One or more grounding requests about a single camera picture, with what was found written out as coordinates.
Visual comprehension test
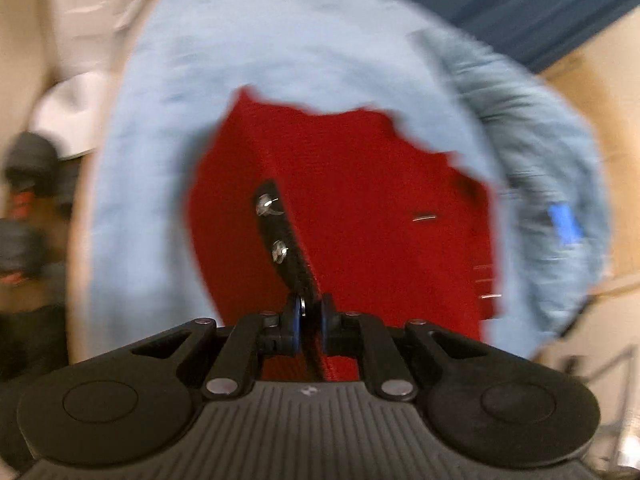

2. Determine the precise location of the dark blue cloth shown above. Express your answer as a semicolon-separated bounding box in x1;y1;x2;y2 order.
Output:
345;0;640;73

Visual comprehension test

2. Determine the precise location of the metal wire rack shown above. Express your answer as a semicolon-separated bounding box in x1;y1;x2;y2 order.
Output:
562;345;640;476

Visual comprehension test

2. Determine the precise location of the red knit garment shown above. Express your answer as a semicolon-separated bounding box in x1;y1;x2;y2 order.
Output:
186;86;503;382

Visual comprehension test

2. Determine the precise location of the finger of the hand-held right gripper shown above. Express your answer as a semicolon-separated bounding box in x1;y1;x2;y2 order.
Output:
252;179;321;307

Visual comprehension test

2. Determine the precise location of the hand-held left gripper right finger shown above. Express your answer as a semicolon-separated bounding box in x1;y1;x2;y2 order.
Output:
319;294;495;403

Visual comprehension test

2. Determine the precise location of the light blue cloth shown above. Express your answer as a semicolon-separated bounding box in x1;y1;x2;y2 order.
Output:
70;0;613;361

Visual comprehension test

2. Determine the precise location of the white rounded object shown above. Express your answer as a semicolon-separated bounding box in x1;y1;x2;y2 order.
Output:
27;71;118;158

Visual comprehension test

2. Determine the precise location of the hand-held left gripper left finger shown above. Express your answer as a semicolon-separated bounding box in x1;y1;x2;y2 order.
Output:
131;294;305;402

